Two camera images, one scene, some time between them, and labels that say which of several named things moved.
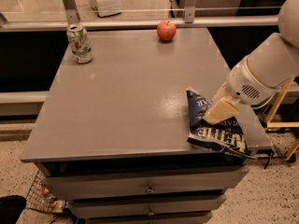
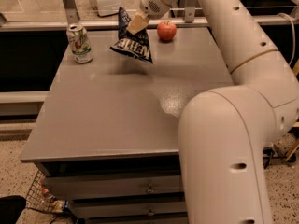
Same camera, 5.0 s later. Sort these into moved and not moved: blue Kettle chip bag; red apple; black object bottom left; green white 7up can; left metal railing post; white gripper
Moved: blue Kettle chip bag; white gripper
Not moved: black object bottom left; green white 7up can; left metal railing post; red apple
